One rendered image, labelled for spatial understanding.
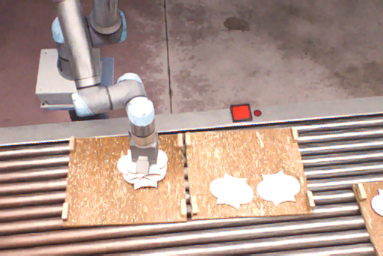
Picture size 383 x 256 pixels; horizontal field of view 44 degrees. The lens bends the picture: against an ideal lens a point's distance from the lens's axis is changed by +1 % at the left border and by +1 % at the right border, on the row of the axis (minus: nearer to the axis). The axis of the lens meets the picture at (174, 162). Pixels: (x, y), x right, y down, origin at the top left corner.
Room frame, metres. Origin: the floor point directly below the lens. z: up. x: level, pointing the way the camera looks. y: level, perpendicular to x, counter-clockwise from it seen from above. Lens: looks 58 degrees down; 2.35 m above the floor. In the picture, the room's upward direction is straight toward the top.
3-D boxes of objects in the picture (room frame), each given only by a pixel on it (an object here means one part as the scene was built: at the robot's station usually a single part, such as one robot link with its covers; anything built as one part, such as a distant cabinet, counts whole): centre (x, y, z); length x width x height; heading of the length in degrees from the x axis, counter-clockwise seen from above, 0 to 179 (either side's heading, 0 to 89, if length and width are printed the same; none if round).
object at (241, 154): (0.83, -0.25, 0.93); 0.41 x 0.35 x 0.02; 94
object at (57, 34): (1.31, 0.38, 1.12); 0.13 x 0.12 x 0.14; 108
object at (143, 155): (0.82, 0.10, 1.08); 0.12 x 0.09 x 0.16; 175
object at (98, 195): (0.81, 0.17, 0.93); 0.41 x 0.35 x 0.02; 92
